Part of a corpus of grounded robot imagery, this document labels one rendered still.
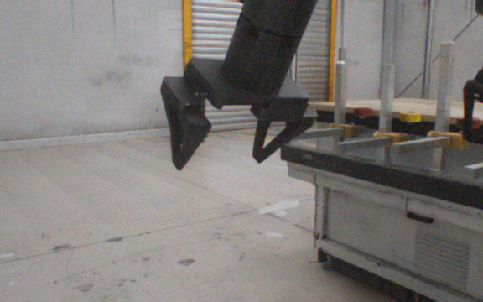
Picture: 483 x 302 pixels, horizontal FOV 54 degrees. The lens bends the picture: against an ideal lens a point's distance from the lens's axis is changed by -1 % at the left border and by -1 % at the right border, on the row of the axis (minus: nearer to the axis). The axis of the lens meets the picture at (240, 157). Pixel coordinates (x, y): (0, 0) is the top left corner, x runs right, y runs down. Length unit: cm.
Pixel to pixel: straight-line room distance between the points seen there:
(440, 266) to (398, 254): 22
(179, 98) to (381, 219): 204
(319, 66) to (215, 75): 915
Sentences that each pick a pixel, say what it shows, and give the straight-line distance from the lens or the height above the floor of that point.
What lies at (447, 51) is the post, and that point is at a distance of 183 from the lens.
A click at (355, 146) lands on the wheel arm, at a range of 180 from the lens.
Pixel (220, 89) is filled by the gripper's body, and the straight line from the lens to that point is 40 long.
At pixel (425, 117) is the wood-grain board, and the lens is 206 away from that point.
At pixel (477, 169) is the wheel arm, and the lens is 146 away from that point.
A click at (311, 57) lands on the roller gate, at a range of 940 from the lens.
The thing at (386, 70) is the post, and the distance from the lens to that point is 197.
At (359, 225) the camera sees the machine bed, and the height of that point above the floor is 30.
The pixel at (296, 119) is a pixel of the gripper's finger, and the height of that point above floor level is 104.
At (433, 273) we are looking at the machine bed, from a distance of 229.
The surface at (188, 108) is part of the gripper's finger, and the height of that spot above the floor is 105.
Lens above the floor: 109
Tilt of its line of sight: 11 degrees down
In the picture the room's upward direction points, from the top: straight up
